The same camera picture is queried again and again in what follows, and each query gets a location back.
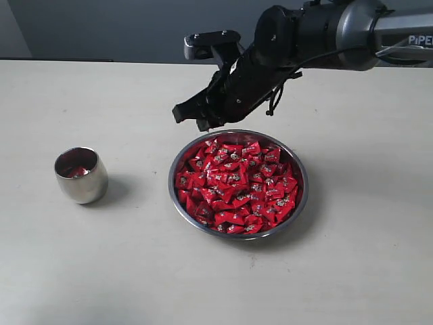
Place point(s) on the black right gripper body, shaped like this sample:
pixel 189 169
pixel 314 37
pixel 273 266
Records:
pixel 235 94

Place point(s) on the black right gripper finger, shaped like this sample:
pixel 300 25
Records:
pixel 195 108
pixel 206 123

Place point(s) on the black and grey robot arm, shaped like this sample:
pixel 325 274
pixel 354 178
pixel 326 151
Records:
pixel 338 35

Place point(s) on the steel bowl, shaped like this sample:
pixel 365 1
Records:
pixel 301 193

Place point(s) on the pile of red wrapped candies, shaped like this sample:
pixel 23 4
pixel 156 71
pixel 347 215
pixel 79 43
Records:
pixel 236 193

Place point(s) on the stainless steel cup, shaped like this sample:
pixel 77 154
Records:
pixel 88 188

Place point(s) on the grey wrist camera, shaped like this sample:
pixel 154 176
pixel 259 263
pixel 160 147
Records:
pixel 221 46

